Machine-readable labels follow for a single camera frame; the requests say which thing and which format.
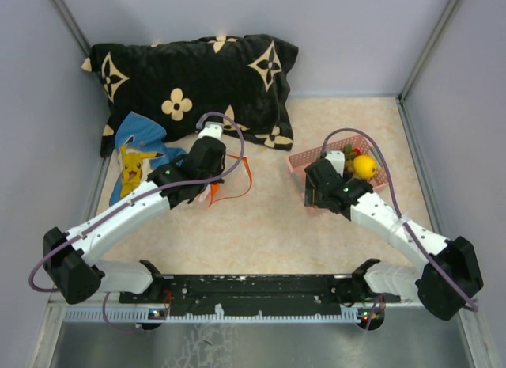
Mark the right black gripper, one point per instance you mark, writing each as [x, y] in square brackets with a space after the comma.
[312, 197]

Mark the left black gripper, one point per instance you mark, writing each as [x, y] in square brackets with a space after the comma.
[219, 168]

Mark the clear orange zip top bag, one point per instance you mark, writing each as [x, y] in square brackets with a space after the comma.
[235, 185]

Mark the red strawberries with leaves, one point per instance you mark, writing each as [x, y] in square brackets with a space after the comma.
[348, 149]

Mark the yellow lemon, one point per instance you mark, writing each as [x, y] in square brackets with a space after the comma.
[364, 167]

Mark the pink plastic basket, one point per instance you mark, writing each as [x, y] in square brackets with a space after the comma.
[298, 162]

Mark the brown longan bunch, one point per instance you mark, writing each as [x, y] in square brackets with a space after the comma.
[349, 167]

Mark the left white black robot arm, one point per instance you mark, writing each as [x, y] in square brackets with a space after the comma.
[75, 260]

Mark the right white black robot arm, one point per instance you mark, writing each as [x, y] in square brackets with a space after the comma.
[444, 274]

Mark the blue Pikachu cloth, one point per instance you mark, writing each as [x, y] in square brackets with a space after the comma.
[140, 147]

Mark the black floral plush pillow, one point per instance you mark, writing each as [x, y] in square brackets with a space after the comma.
[243, 77]

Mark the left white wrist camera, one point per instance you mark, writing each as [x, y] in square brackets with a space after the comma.
[211, 129]

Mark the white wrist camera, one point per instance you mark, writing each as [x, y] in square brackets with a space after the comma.
[337, 160]
[211, 129]

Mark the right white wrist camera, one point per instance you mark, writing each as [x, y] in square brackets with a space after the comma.
[337, 160]

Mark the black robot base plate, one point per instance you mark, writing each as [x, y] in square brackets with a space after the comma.
[251, 295]

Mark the aluminium frame rail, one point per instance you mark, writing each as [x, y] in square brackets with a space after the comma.
[96, 310]

